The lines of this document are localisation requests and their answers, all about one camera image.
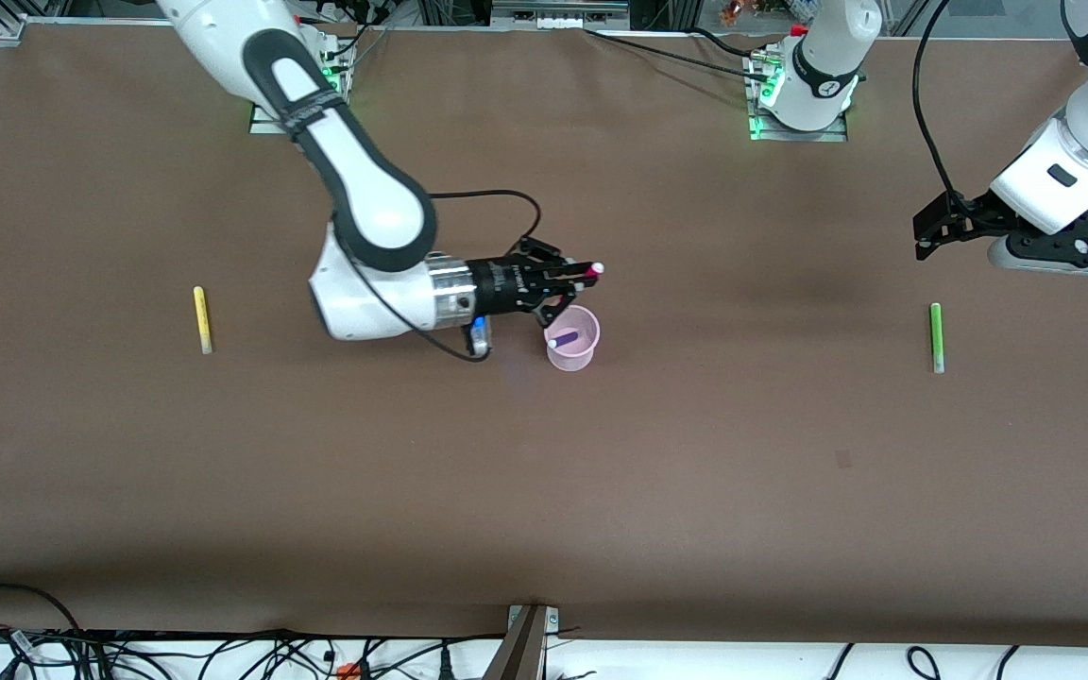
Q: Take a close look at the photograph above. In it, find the black looped floor cable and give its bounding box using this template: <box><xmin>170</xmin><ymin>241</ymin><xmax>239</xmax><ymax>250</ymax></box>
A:
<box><xmin>0</xmin><ymin>583</ymin><xmax>84</xmax><ymax>636</ymax></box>

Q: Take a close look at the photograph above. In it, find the metal table edge bracket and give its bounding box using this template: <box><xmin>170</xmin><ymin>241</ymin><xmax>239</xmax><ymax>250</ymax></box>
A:
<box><xmin>483</xmin><ymin>604</ymin><xmax>561</xmax><ymax>680</ymax></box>

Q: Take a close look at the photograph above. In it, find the black floor cable tangle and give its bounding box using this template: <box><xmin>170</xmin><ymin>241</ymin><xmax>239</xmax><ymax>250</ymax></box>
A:
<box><xmin>0</xmin><ymin>625</ymin><xmax>507</xmax><ymax>680</ymax></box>

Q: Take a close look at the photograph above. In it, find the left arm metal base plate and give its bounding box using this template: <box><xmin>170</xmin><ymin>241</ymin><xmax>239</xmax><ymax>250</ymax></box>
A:
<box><xmin>742</xmin><ymin>52</ymin><xmax>850</xmax><ymax>144</ymax></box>

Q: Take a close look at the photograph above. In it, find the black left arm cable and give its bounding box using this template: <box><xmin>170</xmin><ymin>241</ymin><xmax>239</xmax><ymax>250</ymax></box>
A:
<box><xmin>912</xmin><ymin>0</ymin><xmax>970</xmax><ymax>201</ymax></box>

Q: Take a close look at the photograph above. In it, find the black cable across table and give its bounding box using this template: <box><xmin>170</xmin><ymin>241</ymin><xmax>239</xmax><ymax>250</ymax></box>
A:
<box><xmin>585</xmin><ymin>28</ymin><xmax>764</xmax><ymax>80</ymax></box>

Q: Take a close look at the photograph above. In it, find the pink pen holder cup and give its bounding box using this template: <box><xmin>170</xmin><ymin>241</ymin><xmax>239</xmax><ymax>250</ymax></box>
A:
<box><xmin>542</xmin><ymin>304</ymin><xmax>601</xmax><ymax>373</ymax></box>

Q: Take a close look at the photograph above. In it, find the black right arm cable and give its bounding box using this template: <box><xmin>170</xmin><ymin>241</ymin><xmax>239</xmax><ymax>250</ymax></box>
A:
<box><xmin>383</xmin><ymin>189</ymin><xmax>545</xmax><ymax>366</ymax></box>

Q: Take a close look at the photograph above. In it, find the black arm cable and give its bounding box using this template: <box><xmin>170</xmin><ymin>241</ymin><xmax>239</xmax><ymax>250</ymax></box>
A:
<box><xmin>912</xmin><ymin>0</ymin><xmax>970</xmax><ymax>201</ymax></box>
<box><xmin>383</xmin><ymin>189</ymin><xmax>545</xmax><ymax>366</ymax></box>

